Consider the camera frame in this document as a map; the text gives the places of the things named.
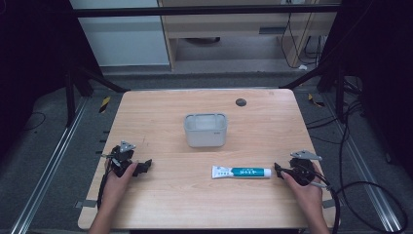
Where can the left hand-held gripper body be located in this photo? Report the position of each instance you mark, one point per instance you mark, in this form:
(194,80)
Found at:
(120,159)

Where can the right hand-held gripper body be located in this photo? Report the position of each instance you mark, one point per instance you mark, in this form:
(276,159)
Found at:
(302,174)

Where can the white and teal toothpaste tube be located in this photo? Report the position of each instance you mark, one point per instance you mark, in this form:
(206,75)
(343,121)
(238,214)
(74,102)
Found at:
(242,172)

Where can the grey plastic container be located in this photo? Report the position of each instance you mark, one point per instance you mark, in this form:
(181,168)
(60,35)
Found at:
(205,135)

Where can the person's right hand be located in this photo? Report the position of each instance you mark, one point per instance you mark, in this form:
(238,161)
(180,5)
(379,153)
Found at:
(308,195)

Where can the person's left hand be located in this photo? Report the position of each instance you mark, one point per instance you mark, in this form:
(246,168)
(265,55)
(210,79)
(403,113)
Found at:
(115,190)

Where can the grey tape piece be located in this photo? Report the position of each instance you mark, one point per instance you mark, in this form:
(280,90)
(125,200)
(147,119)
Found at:
(86,203)
(328,203)

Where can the yellow and black tape strip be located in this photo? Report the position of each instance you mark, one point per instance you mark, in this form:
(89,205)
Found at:
(315,100)
(104,104)

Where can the round grey table grommet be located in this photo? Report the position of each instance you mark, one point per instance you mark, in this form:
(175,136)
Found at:
(241,102)

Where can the black metal stand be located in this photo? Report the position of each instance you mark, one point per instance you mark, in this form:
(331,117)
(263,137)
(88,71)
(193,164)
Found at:
(339,94)
(70,97)

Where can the small white plug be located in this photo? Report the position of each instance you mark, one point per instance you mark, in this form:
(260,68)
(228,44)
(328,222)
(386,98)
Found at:
(302,67)

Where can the white cabinet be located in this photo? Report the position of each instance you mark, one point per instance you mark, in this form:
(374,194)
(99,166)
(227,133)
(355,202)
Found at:
(126,42)

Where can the black curtain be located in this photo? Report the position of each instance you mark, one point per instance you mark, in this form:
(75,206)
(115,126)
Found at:
(380,65)
(32,58)

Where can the light wooden desk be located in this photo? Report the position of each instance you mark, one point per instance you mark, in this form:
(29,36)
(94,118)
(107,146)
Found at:
(227,26)

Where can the black horizontal bar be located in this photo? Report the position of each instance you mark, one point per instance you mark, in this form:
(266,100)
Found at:
(195,10)

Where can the silver metal floor rail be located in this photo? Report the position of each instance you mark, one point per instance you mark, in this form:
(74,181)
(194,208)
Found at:
(48,169)
(367,175)

